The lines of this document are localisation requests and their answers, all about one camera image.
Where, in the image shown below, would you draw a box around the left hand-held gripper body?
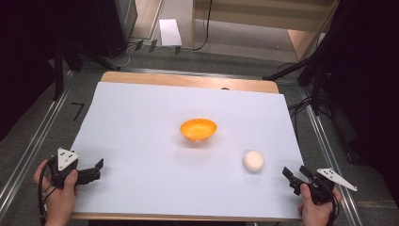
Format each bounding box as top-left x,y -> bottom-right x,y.
48,147 -> 89,190

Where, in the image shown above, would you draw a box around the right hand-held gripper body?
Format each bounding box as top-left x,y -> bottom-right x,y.
300,168 -> 359,205

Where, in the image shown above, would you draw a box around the person's right hand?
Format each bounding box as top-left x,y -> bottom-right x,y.
296,183 -> 343,226

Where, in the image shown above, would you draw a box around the person's left hand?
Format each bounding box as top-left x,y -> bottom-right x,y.
33,159 -> 80,226

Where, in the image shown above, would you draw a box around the white round bun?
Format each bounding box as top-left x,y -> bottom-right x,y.
242,150 -> 265,173

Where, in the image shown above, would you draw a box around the white table mat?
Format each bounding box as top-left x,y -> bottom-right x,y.
71,81 -> 305,220

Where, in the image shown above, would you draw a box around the black metal stand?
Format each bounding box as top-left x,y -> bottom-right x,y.
52,40 -> 83,102
263,53 -> 333,117

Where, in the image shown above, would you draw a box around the orange bowl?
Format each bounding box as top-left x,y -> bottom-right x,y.
179,118 -> 218,142

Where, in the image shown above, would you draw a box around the wooden table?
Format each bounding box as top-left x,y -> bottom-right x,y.
71,71 -> 303,222

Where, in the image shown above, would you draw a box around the white paper sheet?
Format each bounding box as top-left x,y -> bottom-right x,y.
158,18 -> 184,48

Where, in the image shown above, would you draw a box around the light wooden cabinet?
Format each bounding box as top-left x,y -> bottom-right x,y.
189,0 -> 341,60

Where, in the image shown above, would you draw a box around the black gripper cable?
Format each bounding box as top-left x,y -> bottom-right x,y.
324,187 -> 341,226
38,158 -> 59,226

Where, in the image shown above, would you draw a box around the metal floor rail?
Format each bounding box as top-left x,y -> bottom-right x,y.
0,71 -> 75,211
297,86 -> 364,226

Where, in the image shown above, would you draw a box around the black floor cables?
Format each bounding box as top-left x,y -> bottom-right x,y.
276,62 -> 327,139

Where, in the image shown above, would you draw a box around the white floor cable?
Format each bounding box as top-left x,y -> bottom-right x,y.
104,42 -> 139,69

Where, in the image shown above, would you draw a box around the black hanging cable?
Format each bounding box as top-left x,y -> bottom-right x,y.
190,0 -> 215,52

